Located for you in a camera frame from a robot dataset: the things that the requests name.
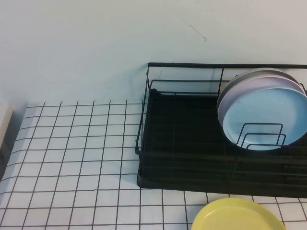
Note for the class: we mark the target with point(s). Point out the blue round plate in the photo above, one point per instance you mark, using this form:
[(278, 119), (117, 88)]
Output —
[(263, 112)]

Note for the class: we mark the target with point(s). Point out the pink round plate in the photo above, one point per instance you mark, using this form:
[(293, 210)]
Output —
[(251, 83)]

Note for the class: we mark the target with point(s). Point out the grey round plate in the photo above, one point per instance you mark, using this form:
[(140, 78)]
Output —
[(263, 71)]

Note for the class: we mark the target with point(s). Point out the yellow round plate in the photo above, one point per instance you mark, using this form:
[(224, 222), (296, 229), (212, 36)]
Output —
[(235, 215)]

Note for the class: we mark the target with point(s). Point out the black plastic drip tray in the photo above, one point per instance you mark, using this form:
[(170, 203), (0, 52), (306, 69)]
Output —
[(192, 115)]

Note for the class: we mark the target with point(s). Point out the white black-grid tablecloth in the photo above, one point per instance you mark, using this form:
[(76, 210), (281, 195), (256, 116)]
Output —
[(72, 155)]

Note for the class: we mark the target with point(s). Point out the beige board edge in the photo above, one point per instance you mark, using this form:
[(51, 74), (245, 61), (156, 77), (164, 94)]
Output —
[(4, 124)]

